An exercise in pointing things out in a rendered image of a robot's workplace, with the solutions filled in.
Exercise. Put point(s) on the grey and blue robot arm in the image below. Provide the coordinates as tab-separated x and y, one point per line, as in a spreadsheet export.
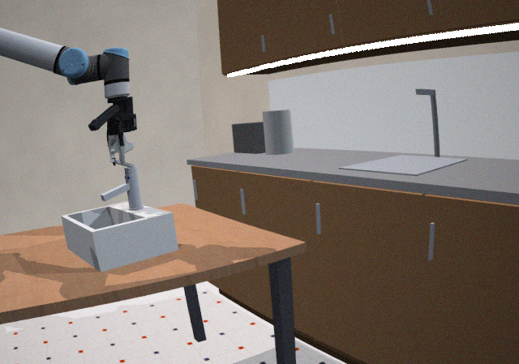
112	66

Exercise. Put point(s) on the grey mixer tap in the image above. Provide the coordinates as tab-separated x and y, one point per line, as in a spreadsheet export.
131	186

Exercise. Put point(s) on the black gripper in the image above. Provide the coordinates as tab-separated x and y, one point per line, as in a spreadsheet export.
119	123

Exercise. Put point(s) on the grey square sink basin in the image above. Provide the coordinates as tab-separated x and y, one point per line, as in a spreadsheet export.
127	239

